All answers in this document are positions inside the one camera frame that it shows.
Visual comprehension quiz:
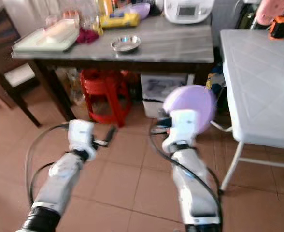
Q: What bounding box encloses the white storage bin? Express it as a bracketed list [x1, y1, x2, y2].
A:
[140, 73, 192, 119]

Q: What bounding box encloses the red plastic stool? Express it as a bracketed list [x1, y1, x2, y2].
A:
[80, 69, 132, 128]

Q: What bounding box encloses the dark grey-topped table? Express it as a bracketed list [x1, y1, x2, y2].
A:
[11, 14, 216, 125]

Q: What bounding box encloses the shiny steel bowl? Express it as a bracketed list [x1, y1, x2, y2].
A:
[111, 35, 142, 53]

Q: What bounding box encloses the white folding table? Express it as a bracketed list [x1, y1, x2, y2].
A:
[219, 29, 284, 192]

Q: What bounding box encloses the yellow kitchen wipes pack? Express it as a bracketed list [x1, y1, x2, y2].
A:
[100, 12, 141, 29]

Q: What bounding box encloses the clear glass jar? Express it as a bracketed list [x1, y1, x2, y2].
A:
[81, 14, 101, 34]

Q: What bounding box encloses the white rice cooker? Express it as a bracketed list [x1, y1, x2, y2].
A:
[163, 0, 216, 25]

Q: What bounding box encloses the pale green tray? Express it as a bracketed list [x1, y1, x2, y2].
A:
[12, 19, 80, 53]

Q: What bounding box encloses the clear plastic container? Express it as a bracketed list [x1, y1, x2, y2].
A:
[44, 19, 80, 43]

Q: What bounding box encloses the dark wooden chair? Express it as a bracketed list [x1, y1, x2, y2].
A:
[0, 9, 42, 129]

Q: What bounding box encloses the orange black tool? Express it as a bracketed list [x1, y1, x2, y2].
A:
[268, 16, 284, 40]

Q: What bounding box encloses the pink round object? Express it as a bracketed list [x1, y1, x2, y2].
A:
[255, 0, 284, 26]

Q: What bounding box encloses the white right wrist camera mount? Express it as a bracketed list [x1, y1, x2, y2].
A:
[161, 109, 204, 154]

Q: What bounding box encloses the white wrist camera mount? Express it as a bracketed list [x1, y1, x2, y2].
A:
[161, 109, 204, 154]
[67, 119, 97, 162]

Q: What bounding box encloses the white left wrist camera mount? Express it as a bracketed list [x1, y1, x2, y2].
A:
[67, 119, 97, 162]

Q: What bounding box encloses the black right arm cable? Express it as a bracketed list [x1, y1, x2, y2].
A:
[149, 127, 225, 228]

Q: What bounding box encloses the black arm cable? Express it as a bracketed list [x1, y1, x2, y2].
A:
[25, 123, 71, 208]
[149, 127, 225, 228]

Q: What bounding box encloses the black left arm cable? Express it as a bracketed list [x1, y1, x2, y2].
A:
[25, 123, 71, 208]

